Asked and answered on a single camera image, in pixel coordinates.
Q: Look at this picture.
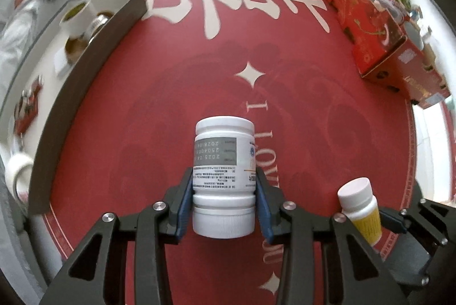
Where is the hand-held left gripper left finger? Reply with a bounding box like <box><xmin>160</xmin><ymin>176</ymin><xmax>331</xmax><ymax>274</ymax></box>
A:
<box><xmin>37</xmin><ymin>167</ymin><xmax>194</xmax><ymax>305</ymax></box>

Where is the white tape roll yellow core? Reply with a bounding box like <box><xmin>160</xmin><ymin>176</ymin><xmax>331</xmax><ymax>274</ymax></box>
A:
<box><xmin>59</xmin><ymin>2</ymin><xmax>97</xmax><ymax>39</ymax></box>

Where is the small white bottle yellow label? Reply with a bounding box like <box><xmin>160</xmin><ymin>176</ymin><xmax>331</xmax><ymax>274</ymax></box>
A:
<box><xmin>337</xmin><ymin>177</ymin><xmax>383</xmax><ymax>246</ymax></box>

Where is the grey tray with white inside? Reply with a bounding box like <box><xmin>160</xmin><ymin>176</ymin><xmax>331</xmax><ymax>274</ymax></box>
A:
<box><xmin>0</xmin><ymin>0</ymin><xmax>147</xmax><ymax>217</ymax></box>

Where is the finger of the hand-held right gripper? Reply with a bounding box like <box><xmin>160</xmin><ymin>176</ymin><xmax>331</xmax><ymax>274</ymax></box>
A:
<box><xmin>384</xmin><ymin>224</ymin><xmax>442</xmax><ymax>296</ymax></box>
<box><xmin>378</xmin><ymin>199</ymin><xmax>456</xmax><ymax>247</ymax></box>

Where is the large white tape roll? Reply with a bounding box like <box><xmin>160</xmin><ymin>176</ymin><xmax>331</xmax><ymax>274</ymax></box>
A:
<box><xmin>5</xmin><ymin>152</ymin><xmax>35</xmax><ymax>199</ymax></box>

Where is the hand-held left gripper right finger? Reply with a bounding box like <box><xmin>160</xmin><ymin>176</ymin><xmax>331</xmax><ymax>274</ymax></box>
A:
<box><xmin>255</xmin><ymin>168</ymin><xmax>410</xmax><ymax>305</ymax></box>

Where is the brown cardboard spool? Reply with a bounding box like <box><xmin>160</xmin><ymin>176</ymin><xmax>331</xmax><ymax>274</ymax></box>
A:
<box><xmin>65</xmin><ymin>38</ymin><xmax>88</xmax><ymax>65</ymax></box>

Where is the large white bottle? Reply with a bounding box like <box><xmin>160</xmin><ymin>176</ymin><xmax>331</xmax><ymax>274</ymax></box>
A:
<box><xmin>192</xmin><ymin>116</ymin><xmax>256</xmax><ymax>239</ymax></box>

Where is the red cardboard box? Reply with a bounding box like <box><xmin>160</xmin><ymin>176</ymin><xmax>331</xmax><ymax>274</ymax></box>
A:
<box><xmin>313</xmin><ymin>0</ymin><xmax>450</xmax><ymax>109</ymax></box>

